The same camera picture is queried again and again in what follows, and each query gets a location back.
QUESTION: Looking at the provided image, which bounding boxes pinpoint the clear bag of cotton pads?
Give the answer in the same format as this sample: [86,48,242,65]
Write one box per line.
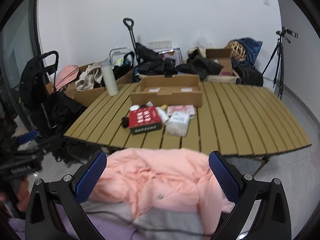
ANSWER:
[165,112,190,137]

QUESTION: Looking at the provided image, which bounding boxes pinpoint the red tissue box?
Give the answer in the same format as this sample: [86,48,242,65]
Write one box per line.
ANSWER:
[129,106,162,135]

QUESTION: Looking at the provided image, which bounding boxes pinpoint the white round jar lid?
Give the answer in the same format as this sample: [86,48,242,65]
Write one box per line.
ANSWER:
[130,105,140,111]

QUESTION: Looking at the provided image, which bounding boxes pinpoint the white spray bottle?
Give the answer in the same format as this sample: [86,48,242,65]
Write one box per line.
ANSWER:
[156,106,169,126]

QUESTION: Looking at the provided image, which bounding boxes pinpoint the pink packet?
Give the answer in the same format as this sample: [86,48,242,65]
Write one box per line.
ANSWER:
[167,105,195,119]

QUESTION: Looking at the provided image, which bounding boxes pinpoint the small white jar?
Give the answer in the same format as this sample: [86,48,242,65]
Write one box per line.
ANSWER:
[146,101,153,107]

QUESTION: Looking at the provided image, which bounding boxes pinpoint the pink jacket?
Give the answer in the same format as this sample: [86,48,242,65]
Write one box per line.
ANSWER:
[89,148,234,233]

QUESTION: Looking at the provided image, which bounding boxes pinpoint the black trolley cart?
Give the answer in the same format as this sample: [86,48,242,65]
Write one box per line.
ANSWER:
[20,50,77,136]

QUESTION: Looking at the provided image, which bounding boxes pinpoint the slatted wooden folding table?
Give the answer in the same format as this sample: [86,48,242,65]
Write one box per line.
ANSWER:
[65,82,311,157]

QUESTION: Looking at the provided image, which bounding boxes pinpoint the large cardboard box left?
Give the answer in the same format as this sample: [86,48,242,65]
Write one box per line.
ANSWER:
[45,63,135,108]

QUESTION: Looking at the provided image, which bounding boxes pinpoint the white thermos bottle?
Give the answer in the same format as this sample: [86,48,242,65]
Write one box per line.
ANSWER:
[100,59,119,96]

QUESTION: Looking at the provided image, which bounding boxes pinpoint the pink backpack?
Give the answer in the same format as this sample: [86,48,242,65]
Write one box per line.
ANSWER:
[55,65,79,90]

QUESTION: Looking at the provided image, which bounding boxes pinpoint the flat cardboard tray box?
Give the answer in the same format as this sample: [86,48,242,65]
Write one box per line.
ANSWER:
[130,74,203,107]

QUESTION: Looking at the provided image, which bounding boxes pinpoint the beige clothes in box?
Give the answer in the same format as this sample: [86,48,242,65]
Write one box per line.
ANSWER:
[75,62,103,92]

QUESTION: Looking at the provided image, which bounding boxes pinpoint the cardboard box back right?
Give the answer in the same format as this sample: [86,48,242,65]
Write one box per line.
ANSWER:
[205,47,241,84]

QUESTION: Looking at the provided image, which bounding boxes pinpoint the woven rattan ball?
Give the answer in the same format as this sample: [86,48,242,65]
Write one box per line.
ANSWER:
[228,41,247,61]

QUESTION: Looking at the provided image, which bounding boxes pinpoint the blue bag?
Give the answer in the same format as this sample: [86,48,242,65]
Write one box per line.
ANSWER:
[236,37,263,68]

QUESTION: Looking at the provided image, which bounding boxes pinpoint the pile of black clothes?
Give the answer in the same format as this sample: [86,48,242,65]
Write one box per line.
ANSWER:
[133,42,223,82]

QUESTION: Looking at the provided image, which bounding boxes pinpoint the white printed box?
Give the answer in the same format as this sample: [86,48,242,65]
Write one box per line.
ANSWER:
[158,48,183,66]

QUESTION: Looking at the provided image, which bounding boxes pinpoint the black camera tripod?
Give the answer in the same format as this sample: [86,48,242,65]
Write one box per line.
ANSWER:
[262,27,298,100]

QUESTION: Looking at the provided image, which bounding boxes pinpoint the black pull handle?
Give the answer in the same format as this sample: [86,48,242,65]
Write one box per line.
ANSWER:
[123,18,140,64]

